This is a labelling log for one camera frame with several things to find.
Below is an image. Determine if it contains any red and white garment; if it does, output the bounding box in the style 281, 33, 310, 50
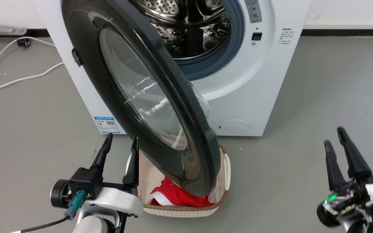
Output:
150, 176, 215, 208

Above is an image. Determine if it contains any teal cable connector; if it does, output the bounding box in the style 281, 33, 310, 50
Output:
64, 190, 87, 221

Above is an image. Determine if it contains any white front-load washing machine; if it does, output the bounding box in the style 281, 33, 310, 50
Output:
33, 0, 311, 137

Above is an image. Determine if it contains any blue energy label sticker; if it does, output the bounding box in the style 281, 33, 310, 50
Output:
94, 116, 121, 134

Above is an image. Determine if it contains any round drain filter cover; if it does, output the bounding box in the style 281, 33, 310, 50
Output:
217, 119, 251, 133

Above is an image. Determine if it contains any grey rubber door gasket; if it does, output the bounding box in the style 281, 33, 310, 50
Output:
174, 0, 245, 81

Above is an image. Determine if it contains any dark round washing machine door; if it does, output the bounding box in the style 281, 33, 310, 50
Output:
61, 0, 221, 197

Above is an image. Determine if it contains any beige woven laundry basket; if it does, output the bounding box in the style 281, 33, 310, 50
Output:
126, 144, 232, 218

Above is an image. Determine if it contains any steel washing machine drum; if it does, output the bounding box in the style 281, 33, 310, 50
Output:
130, 0, 232, 61

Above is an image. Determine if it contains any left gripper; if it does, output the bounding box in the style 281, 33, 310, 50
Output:
50, 133, 144, 217

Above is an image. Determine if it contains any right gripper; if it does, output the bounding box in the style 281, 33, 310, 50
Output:
316, 127, 373, 233

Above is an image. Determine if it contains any black door hinge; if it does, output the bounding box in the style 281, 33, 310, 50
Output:
71, 48, 84, 68

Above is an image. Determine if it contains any grey control button strip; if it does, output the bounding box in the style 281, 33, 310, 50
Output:
244, 0, 262, 24

